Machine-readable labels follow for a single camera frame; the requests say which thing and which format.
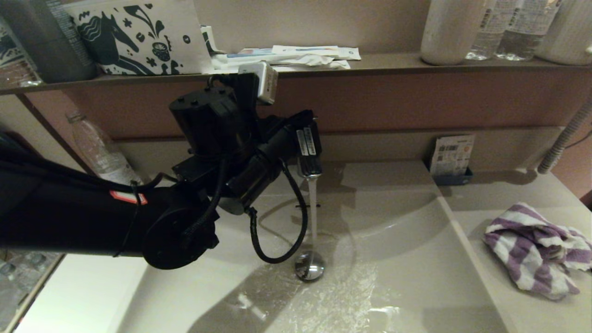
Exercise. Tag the chrome drain stopper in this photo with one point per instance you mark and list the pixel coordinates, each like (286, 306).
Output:
(311, 269)

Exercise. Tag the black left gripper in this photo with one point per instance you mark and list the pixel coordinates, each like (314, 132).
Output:
(266, 171)

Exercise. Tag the white toothbrush packet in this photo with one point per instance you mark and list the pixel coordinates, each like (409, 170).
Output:
(319, 51)

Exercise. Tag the crumpled white plastic wrapper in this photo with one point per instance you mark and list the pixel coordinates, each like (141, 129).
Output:
(300, 61)

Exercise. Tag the white ribbed container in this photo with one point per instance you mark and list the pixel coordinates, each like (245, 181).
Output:
(566, 32)

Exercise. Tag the white ceramic sink basin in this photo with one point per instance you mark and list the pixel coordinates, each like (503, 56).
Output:
(397, 277)

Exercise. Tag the white cylindrical cup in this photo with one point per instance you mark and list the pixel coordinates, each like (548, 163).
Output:
(448, 32)

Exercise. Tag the clear labelled water bottle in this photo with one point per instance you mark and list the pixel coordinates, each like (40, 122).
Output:
(522, 32)
(485, 37)

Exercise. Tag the clear bottle with white label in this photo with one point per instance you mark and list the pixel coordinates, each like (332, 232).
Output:
(99, 152)

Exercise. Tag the dark blue card holder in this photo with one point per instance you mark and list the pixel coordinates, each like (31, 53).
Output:
(451, 180)

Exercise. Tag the white box with horse print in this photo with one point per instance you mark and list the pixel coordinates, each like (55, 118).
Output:
(138, 41)

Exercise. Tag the small white printed packet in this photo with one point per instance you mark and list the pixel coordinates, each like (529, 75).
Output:
(209, 40)

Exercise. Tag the shrink-wrapped water bottle pack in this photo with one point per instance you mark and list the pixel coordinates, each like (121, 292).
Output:
(23, 282)

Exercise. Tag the chrome faucet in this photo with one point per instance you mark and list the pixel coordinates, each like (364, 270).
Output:
(310, 167)

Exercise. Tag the dark grey cylindrical bottle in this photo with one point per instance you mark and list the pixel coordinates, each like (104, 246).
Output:
(41, 41)

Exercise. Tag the brown wall shelf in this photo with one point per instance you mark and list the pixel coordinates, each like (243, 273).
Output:
(393, 64)

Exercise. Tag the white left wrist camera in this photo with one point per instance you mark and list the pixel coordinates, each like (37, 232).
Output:
(261, 81)

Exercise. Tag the purple white striped towel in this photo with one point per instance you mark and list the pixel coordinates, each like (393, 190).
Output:
(522, 259)

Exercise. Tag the blue white sachet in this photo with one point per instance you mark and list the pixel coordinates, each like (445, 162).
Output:
(252, 53)

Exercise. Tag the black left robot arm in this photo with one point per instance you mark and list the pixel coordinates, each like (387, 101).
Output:
(69, 212)

